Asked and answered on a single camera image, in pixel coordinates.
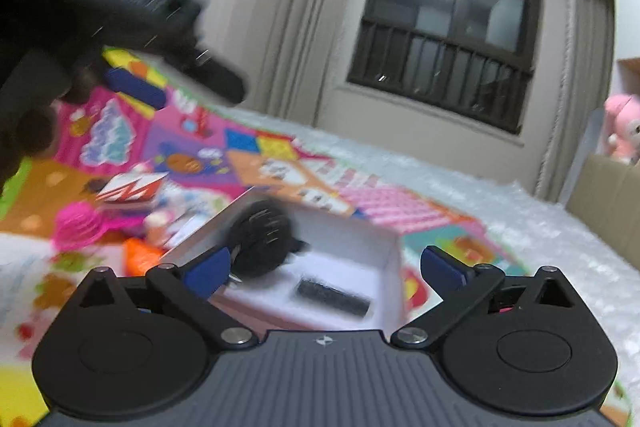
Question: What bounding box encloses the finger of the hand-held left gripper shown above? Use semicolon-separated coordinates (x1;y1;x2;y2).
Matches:
102;64;168;110
160;32;250;104

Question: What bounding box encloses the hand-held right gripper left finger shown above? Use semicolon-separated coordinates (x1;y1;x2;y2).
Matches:
75;248;256;351

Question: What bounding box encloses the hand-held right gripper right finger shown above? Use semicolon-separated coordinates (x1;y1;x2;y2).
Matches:
390;245;576;351

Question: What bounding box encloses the black plush toy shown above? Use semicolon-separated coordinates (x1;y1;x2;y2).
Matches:
231;199;311;280

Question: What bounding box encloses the pink comb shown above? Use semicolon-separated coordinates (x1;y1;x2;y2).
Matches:
52;201;113;253

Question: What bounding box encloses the colourful printed play mat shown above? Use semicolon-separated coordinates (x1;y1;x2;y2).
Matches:
0;47;631;427

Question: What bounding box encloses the orange packet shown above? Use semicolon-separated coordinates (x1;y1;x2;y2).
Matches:
122;237;166;278

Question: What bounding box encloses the red and white packet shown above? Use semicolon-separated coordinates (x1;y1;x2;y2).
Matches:
95;172;171;206

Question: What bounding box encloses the beige curtain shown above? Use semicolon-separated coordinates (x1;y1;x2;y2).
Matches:
245;0;381;128
535;0;616;202

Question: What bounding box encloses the black cylinder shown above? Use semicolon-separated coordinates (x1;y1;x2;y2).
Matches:
291;276;371;320

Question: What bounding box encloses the beige padded headboard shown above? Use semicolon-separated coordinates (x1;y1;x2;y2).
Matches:
565;154;640;268

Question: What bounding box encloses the pink plush toy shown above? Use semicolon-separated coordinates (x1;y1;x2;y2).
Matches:
602;94;640;165

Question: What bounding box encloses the dark barred window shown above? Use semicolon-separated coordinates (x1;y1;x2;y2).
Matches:
347;0;546;135

